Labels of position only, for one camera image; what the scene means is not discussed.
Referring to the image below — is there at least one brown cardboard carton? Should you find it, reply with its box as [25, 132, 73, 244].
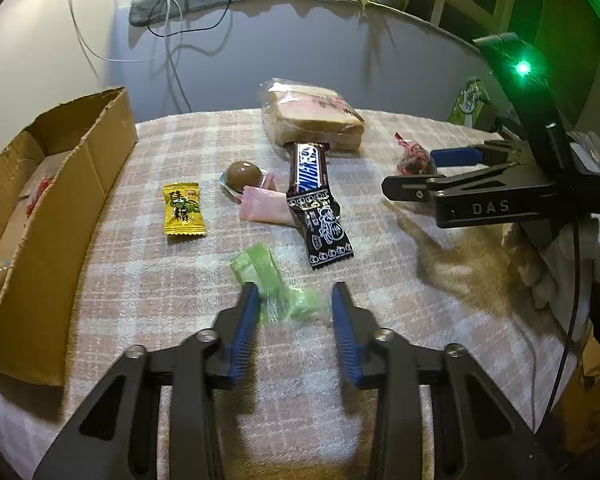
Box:
[555, 332, 600, 456]

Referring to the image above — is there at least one brown chocolate bar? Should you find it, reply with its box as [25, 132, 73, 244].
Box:
[286, 141, 333, 198]

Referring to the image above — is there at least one black and white snack packet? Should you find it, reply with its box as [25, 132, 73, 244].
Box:
[285, 191, 355, 272]

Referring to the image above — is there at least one green tissue pack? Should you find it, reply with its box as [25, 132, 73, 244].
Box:
[447, 76, 496, 128]

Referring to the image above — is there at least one yellow candy packet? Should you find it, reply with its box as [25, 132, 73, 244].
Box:
[161, 182, 207, 238]

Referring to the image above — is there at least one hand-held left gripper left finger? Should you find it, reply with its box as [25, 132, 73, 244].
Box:
[32, 282, 261, 480]

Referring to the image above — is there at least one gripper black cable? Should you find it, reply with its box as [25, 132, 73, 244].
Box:
[532, 215, 583, 433]

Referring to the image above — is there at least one red candy packet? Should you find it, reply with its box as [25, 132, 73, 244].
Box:
[394, 132, 438, 177]

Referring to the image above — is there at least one plaid blanket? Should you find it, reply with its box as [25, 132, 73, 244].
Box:
[0, 107, 581, 480]

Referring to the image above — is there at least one bagged sandwich bread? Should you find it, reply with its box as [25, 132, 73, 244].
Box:
[257, 77, 366, 153]

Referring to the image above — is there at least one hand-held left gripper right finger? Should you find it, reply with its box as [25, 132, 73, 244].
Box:
[330, 282, 556, 480]

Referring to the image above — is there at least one pink snack packet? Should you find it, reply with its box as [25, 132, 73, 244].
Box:
[240, 186, 293, 223]

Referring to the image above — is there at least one green snack packet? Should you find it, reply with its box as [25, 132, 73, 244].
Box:
[230, 242, 328, 326]

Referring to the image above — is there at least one brown chocolate egg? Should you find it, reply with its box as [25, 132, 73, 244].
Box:
[220, 160, 276, 203]

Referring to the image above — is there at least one white cable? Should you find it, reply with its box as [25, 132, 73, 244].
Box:
[65, 0, 191, 116]

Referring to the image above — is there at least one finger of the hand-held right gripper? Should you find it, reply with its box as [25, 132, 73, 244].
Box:
[381, 160, 531, 204]
[430, 141, 527, 167]

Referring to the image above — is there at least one brown cardboard box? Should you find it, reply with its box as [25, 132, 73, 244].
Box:
[0, 86, 140, 388]

